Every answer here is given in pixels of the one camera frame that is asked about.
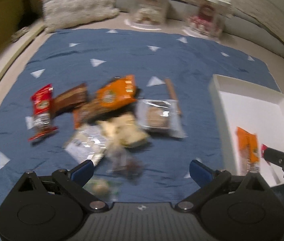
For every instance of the brown paper stick snack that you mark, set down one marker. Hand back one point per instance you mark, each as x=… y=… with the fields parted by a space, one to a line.
x=172 y=93

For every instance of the red chocolate snack packet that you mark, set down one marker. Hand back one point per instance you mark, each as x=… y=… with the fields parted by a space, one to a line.
x=42 y=112

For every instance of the dark clear candy wrapper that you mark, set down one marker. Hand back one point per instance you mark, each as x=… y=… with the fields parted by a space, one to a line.
x=123 y=163

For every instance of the fluffy white pillow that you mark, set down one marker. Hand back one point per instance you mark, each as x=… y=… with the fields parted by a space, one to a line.
x=62 y=14

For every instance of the orange clear-window snack packet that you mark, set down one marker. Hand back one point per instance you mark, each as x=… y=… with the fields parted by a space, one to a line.
x=249 y=157

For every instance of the small green-wrapped round candy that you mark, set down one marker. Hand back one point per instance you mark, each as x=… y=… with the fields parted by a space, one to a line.
x=101 y=187

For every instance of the clear-wrapped round biscuit pack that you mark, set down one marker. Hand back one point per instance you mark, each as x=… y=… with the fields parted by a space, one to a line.
x=160 y=116

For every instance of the dark brown snack bag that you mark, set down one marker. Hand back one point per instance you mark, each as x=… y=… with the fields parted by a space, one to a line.
x=94 y=109

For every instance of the white shallow cardboard box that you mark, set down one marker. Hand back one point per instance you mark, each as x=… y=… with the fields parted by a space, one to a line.
x=257 y=109

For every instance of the blue triangle-pattern quilt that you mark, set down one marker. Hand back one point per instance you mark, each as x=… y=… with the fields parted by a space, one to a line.
x=38 y=200

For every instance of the doll case with pink doll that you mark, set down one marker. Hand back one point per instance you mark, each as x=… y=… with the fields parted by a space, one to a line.
x=205 y=18

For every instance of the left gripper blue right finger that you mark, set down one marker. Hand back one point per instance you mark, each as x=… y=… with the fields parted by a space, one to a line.
x=200 y=173

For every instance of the brown chocolate bar packet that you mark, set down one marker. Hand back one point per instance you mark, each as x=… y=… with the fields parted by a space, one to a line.
x=70 y=99

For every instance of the orange foil snack bag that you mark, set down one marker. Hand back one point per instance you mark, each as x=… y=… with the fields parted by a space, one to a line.
x=119 y=89

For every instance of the red white small candy packet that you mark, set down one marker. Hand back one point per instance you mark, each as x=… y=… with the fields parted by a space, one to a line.
x=265 y=153

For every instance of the silver foil snack packet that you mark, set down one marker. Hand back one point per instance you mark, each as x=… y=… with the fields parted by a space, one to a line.
x=87 y=143

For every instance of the cream yellow snack wrapper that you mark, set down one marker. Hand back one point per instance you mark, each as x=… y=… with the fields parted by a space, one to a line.
x=124 y=130

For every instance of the doll case with white doll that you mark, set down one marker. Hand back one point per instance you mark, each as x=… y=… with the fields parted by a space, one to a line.
x=148 y=15

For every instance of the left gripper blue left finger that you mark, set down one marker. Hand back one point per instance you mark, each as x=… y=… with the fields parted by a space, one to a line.
x=82 y=173

